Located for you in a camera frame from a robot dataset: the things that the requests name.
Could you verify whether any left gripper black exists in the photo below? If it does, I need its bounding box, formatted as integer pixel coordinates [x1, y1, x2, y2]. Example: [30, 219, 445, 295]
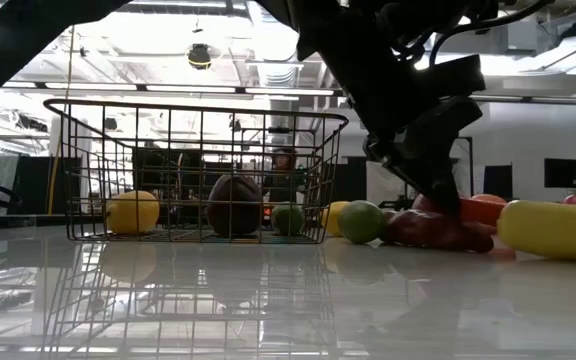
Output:
[317, 0, 499, 217]

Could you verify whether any reddish brown sweet potato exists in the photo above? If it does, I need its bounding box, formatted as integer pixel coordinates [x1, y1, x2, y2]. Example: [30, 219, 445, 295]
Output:
[381, 208, 496, 254]

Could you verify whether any green lime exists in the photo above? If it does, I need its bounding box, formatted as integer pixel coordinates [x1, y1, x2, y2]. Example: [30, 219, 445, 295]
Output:
[337, 199, 387, 246]
[270, 201, 306, 237]

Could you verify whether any long red pepper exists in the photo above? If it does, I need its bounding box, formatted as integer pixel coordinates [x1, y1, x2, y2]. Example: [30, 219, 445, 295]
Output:
[459, 196, 508, 228]

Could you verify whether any small yellow produce piece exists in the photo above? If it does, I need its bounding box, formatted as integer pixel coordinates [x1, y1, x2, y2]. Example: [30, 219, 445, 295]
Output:
[320, 200, 352, 238]

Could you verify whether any yellow corn cob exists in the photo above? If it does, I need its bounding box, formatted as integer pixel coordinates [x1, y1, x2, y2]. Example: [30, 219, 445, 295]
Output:
[496, 199, 576, 263]

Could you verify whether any dark brown avocado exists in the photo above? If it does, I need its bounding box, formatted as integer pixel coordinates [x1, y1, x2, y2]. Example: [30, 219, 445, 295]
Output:
[206, 174, 264, 238]

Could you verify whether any dark red apple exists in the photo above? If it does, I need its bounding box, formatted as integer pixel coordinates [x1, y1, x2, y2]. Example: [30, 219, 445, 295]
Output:
[411, 193, 439, 214]

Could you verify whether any person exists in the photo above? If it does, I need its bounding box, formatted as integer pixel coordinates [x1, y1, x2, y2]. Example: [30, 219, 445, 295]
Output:
[261, 146, 310, 204]

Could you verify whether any long ceiling light strip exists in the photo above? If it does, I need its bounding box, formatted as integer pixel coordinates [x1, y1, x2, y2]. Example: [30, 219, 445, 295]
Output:
[145, 84, 238, 94]
[244, 87, 337, 97]
[44, 82, 139, 92]

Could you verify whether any grey horizontal pipe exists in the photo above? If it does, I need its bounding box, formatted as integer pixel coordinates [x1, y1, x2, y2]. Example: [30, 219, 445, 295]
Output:
[470, 93, 576, 107]

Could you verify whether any black monitor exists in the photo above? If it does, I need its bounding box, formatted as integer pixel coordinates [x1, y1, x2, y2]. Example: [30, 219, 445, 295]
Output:
[543, 157, 576, 190]

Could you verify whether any black dome ceiling fixture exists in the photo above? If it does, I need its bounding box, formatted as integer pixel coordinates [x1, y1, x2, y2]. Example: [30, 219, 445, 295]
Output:
[186, 43, 215, 72]

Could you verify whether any black partition panel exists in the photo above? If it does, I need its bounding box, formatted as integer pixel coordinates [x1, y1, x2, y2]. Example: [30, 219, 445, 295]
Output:
[17, 156, 83, 216]

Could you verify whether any black tube camera frame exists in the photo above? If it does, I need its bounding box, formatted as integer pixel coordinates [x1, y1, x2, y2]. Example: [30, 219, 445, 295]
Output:
[460, 135, 475, 199]

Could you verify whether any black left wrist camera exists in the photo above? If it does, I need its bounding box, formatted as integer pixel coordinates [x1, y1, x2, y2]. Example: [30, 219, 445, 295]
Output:
[415, 53, 487, 97]

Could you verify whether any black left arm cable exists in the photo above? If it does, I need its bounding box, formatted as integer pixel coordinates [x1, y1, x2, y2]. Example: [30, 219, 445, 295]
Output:
[427, 0, 555, 66]

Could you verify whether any silver corrugated ventilation duct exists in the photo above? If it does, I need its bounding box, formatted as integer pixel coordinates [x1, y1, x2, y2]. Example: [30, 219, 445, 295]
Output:
[245, 0, 302, 89]

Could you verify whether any black wire basket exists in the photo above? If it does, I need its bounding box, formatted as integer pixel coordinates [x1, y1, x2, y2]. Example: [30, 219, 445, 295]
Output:
[42, 98, 350, 246]

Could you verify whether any yellow hanging hose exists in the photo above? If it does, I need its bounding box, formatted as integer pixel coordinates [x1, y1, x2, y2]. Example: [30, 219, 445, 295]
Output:
[47, 115, 67, 216]

